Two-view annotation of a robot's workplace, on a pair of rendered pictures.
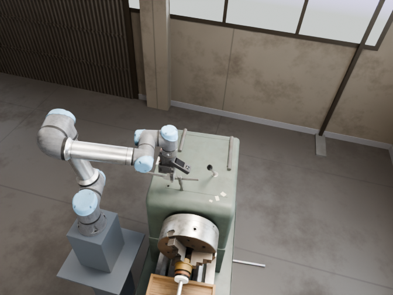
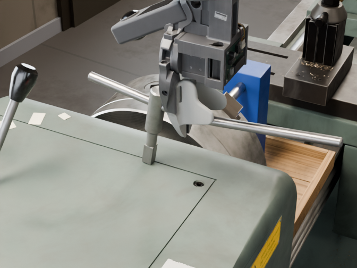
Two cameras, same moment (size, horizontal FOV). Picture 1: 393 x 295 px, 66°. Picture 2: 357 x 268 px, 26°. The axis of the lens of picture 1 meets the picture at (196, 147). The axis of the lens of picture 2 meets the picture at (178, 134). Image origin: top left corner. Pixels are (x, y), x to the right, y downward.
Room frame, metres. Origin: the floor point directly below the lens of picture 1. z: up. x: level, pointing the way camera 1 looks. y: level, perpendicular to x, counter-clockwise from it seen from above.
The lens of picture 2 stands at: (1.77, 0.40, 1.86)
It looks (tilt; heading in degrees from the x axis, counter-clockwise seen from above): 34 degrees down; 201
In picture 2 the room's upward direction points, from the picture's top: straight up
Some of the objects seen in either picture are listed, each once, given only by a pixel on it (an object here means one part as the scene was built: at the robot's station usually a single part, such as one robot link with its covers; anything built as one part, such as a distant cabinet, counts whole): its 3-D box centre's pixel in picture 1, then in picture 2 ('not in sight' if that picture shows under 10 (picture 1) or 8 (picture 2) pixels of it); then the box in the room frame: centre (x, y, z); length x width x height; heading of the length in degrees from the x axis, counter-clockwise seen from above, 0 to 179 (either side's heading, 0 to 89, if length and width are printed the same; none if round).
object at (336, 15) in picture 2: not in sight; (329, 9); (0.19, 0.15, 1.13); 0.08 x 0.08 x 0.03
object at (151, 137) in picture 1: (147, 140); not in sight; (0.99, 0.23, 1.63); 0.11 x 0.11 x 0.08; 4
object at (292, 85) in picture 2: not in sight; (319, 70); (0.21, 0.14, 1.00); 0.20 x 0.10 x 0.05; 174
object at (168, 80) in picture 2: not in sight; (173, 77); (1.03, 0.11, 1.41); 0.05 x 0.02 x 0.09; 174
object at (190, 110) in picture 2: not in sight; (192, 112); (1.03, 0.13, 1.36); 0.06 x 0.03 x 0.09; 84
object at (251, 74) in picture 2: not in sight; (244, 114); (0.45, 0.04, 1.00); 0.08 x 0.06 x 0.23; 84
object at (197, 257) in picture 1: (203, 257); not in sight; (0.71, -0.08, 1.09); 0.12 x 0.11 x 0.05; 84
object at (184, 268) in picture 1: (183, 268); not in sight; (0.65, 0.02, 1.08); 0.09 x 0.09 x 0.09; 84
